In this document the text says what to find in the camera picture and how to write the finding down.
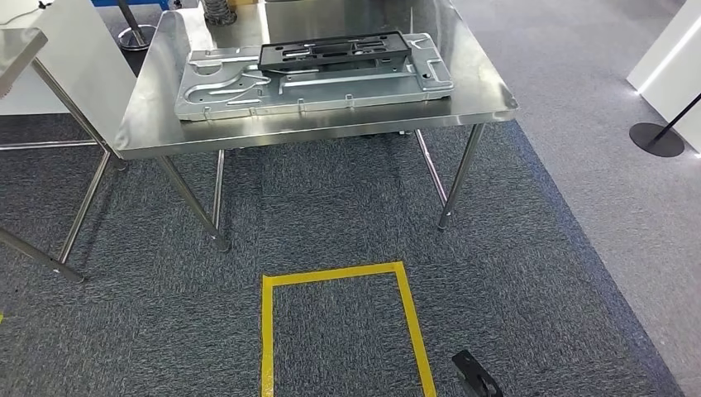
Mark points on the black stanchion post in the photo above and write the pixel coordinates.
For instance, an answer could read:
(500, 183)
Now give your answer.
(657, 137)

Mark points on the silver stamped metal panel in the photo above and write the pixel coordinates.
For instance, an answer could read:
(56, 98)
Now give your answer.
(312, 87)

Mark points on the white display panel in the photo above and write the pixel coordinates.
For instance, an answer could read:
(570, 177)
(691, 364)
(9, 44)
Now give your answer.
(82, 66)

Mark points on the yellow floor tape square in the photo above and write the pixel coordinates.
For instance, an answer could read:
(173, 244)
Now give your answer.
(267, 329)

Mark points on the black plastic panel part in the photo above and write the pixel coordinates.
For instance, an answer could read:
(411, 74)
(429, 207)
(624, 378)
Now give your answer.
(334, 52)

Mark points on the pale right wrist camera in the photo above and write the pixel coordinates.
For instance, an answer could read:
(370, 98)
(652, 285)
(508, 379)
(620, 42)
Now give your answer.
(475, 375)

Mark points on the stainless steel workbench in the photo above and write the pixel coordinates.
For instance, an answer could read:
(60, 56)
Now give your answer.
(306, 126)

